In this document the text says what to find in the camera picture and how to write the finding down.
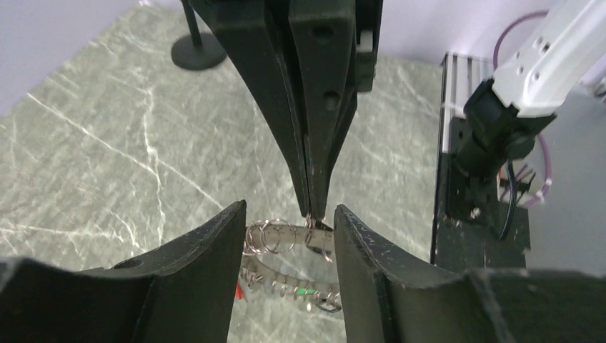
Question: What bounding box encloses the black base beam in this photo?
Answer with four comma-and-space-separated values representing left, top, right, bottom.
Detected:
430, 52, 530, 272

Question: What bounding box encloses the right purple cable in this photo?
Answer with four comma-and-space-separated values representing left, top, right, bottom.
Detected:
492, 10, 554, 209

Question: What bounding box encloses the metal disc with keyrings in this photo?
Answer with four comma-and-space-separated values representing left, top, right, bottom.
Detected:
237, 217, 342, 312

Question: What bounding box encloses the red key tag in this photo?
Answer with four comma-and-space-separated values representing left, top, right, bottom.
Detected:
234, 282, 244, 300

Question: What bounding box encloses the black microphone stand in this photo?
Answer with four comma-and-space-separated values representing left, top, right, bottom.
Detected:
171, 1, 227, 71

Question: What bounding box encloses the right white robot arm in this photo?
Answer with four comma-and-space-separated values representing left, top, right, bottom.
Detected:
191, 1, 605, 219

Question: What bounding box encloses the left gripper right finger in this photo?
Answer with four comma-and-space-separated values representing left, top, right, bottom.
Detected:
334, 205, 605, 342

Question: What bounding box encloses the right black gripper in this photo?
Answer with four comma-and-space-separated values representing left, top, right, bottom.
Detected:
191, 0, 383, 219

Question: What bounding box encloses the black key tag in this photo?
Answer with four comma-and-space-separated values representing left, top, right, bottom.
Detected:
315, 299, 342, 314

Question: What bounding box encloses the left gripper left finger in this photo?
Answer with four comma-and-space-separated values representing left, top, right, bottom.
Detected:
1, 200, 247, 342

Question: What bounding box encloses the green key tag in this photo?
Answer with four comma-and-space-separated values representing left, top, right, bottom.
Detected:
294, 287, 317, 297

